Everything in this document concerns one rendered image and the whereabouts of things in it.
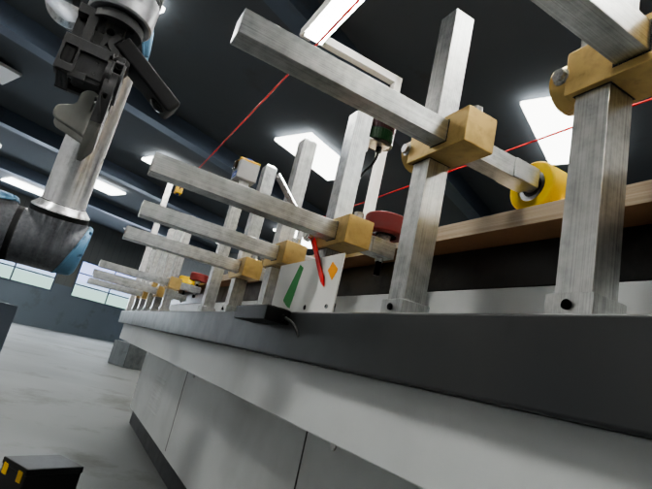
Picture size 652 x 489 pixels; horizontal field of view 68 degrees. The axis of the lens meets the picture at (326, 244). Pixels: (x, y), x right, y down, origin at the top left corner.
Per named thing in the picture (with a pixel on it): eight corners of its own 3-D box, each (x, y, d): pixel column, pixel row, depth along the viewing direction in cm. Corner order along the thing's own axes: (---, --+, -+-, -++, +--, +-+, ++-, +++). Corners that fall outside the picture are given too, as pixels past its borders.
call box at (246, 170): (235, 178, 158) (242, 156, 159) (229, 182, 164) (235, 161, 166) (255, 185, 160) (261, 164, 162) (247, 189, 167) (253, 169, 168)
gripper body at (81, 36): (51, 91, 69) (81, 20, 72) (114, 116, 73) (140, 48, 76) (50, 68, 62) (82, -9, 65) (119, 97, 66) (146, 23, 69)
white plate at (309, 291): (329, 313, 75) (342, 251, 77) (267, 312, 98) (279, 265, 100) (333, 314, 75) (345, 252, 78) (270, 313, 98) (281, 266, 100)
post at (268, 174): (220, 330, 125) (267, 161, 137) (216, 329, 128) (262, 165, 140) (233, 333, 127) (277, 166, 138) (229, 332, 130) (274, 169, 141)
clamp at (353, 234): (343, 241, 79) (349, 212, 80) (307, 250, 91) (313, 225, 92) (372, 251, 81) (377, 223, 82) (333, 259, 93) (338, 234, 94)
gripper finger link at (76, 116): (41, 146, 64) (65, 85, 66) (88, 163, 67) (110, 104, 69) (40, 139, 61) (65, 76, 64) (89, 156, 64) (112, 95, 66)
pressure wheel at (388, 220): (370, 267, 82) (382, 204, 85) (345, 271, 89) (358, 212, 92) (407, 280, 85) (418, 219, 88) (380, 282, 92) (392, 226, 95)
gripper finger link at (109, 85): (86, 126, 67) (107, 73, 69) (100, 132, 68) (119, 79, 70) (87, 114, 63) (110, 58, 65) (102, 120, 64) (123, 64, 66)
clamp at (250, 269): (239, 274, 122) (244, 255, 123) (223, 277, 133) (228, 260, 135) (261, 280, 124) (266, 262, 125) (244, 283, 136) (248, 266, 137)
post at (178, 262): (158, 315, 213) (189, 213, 225) (156, 315, 216) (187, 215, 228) (166, 317, 215) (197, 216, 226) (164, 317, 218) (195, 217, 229)
